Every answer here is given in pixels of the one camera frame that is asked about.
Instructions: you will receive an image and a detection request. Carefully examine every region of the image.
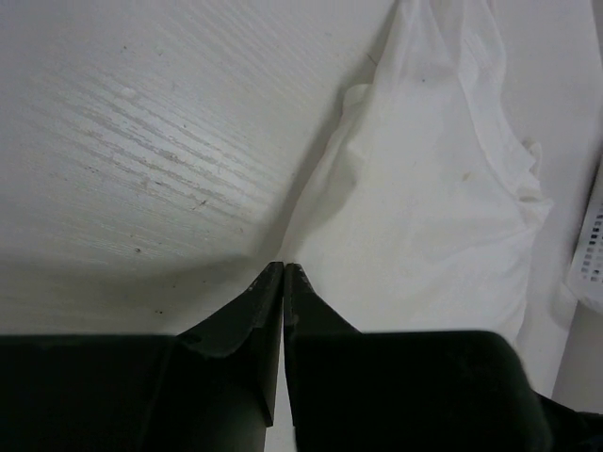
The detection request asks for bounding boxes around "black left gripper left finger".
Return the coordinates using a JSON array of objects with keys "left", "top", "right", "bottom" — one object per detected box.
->
[{"left": 1, "top": 262, "right": 284, "bottom": 451}]

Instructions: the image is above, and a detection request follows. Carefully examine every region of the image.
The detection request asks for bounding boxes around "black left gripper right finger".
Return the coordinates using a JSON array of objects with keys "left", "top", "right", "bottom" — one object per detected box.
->
[{"left": 284, "top": 264, "right": 602, "bottom": 451}]

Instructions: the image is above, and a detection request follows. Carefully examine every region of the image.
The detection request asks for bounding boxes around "white tank top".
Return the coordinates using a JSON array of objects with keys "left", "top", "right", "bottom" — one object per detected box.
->
[{"left": 280, "top": 1, "right": 551, "bottom": 342}]

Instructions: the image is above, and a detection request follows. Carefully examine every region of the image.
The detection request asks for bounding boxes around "white plastic laundry basket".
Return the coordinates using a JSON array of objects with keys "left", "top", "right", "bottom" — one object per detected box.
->
[{"left": 568, "top": 199, "right": 603, "bottom": 314}]

